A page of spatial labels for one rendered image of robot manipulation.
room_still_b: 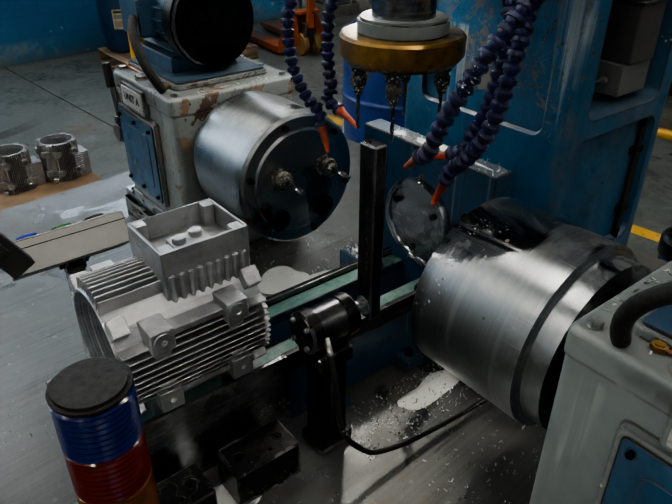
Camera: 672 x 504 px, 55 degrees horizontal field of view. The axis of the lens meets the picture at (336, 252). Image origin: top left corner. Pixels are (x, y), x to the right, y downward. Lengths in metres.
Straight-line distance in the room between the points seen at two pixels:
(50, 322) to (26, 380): 0.16
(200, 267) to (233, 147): 0.39
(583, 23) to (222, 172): 0.63
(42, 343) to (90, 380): 0.78
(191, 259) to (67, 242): 0.27
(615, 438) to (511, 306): 0.17
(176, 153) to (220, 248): 0.52
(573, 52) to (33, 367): 1.00
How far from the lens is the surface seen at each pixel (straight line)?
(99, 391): 0.50
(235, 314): 0.81
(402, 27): 0.91
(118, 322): 0.78
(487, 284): 0.77
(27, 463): 1.07
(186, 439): 0.92
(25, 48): 6.66
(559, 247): 0.78
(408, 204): 1.12
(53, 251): 1.02
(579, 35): 1.01
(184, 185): 1.34
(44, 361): 1.24
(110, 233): 1.03
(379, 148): 0.78
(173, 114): 1.28
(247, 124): 1.17
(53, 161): 3.56
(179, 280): 0.81
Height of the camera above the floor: 1.54
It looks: 31 degrees down
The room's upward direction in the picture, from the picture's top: straight up
